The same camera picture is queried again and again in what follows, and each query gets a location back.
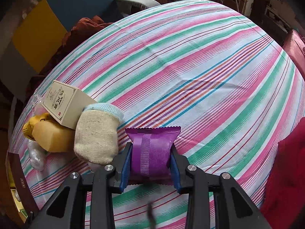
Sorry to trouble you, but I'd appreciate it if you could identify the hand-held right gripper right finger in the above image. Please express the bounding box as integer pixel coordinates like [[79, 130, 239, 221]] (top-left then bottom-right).
[[170, 145, 273, 229]]

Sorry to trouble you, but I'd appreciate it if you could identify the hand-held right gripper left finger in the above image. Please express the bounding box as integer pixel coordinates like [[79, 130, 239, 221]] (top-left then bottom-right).
[[29, 142, 133, 229]]

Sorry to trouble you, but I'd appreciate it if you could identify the purple snack packet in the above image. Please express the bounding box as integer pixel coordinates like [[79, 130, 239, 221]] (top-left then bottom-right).
[[124, 126, 181, 186]]

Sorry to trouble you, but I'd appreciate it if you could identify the beige knitted sock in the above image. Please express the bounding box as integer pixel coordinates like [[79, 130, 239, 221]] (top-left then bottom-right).
[[73, 103, 124, 166]]

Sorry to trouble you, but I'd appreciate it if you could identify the yellow plush toy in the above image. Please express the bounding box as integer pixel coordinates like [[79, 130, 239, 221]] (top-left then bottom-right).
[[22, 113, 75, 153]]

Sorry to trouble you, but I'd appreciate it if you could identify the clear plastic bag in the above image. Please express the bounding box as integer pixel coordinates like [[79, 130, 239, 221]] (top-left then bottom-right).
[[27, 93, 49, 172]]

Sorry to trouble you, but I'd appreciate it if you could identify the cream cardboard box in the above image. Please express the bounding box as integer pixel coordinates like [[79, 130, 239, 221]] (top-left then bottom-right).
[[42, 80, 98, 129]]

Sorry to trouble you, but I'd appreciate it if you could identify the brown gift box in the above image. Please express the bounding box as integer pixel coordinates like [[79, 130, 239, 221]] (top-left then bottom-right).
[[6, 151, 41, 223]]

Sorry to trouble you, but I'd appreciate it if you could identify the red-brown blanket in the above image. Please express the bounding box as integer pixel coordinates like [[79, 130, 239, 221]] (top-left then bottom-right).
[[25, 15, 115, 96]]

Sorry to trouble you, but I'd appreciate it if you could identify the grey yellow blue armchair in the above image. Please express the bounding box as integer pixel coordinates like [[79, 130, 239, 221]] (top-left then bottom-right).
[[0, 0, 161, 136]]

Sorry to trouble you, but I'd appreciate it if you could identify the cluttered dark desk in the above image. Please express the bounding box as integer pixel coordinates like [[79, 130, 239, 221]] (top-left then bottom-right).
[[210, 0, 305, 46]]

